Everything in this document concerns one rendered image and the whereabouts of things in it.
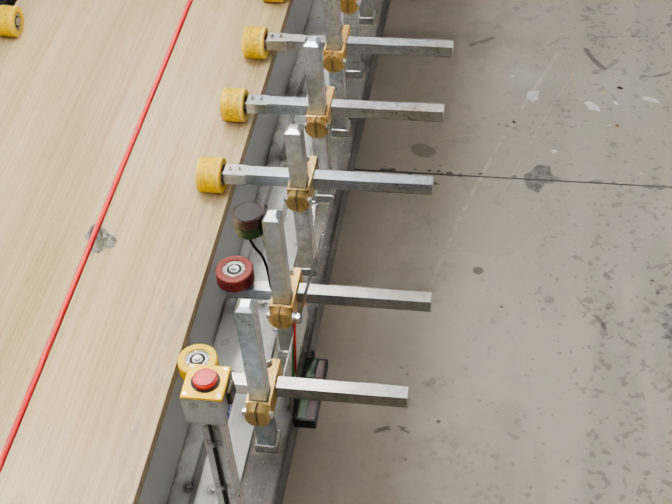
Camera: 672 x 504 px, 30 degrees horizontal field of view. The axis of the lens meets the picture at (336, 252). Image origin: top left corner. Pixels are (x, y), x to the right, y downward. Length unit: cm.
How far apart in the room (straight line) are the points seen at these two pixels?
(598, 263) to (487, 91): 91
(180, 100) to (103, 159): 26
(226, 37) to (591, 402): 140
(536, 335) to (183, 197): 130
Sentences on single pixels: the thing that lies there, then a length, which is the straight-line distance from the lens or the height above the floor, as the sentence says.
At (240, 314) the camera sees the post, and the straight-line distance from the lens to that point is 227.
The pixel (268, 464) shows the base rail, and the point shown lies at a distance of 256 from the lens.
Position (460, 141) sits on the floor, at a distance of 431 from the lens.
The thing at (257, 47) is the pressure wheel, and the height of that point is 95.
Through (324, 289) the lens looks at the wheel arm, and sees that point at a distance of 264.
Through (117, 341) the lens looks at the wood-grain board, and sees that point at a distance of 256.
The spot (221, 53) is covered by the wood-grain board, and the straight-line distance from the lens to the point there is 324.
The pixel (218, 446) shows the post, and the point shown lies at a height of 107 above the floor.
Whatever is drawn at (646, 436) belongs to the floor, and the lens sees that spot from 350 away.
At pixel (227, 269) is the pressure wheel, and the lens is 265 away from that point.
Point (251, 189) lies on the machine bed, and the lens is 318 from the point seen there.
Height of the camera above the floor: 278
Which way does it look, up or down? 45 degrees down
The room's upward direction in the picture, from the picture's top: 5 degrees counter-clockwise
